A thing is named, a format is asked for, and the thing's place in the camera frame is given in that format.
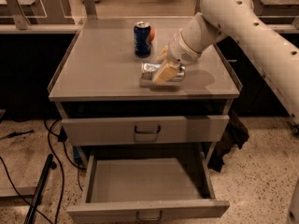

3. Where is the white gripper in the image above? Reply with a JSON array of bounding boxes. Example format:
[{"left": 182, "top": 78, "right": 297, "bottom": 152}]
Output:
[{"left": 152, "top": 30, "right": 201, "bottom": 85}]

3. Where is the silver redbull can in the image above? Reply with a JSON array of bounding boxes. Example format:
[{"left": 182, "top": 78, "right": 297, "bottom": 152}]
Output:
[{"left": 141, "top": 63, "right": 186, "bottom": 82}]

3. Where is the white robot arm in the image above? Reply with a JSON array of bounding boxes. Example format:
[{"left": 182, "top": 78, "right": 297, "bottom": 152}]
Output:
[{"left": 155, "top": 0, "right": 299, "bottom": 224}]

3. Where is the blue pepsi can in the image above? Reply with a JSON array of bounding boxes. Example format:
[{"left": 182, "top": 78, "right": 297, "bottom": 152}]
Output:
[{"left": 134, "top": 21, "right": 150, "bottom": 57}]

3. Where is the grey top drawer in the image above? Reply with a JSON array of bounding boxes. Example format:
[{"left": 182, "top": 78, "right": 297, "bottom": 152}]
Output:
[{"left": 62, "top": 115, "right": 229, "bottom": 146}]

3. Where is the grey drawer cabinet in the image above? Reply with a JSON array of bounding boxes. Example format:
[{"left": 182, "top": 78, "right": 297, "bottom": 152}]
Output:
[{"left": 47, "top": 16, "right": 243, "bottom": 166}]

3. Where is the grey open middle drawer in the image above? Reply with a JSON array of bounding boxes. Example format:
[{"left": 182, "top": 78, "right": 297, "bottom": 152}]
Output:
[{"left": 67, "top": 150, "right": 230, "bottom": 224}]

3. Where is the orange fruit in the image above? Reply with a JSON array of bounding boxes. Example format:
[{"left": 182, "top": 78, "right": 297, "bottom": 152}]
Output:
[{"left": 149, "top": 26, "right": 155, "bottom": 42}]

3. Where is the black cloth on floor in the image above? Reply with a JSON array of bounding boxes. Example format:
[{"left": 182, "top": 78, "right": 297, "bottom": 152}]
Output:
[{"left": 207, "top": 109, "right": 249, "bottom": 173}]

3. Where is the black bar on floor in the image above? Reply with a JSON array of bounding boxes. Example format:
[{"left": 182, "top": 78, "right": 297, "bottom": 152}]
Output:
[{"left": 24, "top": 154, "right": 55, "bottom": 224}]

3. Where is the black top drawer handle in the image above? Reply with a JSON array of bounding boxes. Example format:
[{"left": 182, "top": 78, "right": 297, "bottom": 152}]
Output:
[{"left": 134, "top": 125, "right": 161, "bottom": 134}]

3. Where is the black floor cable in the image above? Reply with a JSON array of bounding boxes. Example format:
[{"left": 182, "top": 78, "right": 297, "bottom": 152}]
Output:
[{"left": 0, "top": 119, "right": 87, "bottom": 224}]

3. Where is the metal middle drawer handle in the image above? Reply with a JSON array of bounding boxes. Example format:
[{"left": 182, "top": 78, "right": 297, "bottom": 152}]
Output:
[{"left": 135, "top": 210, "right": 164, "bottom": 222}]

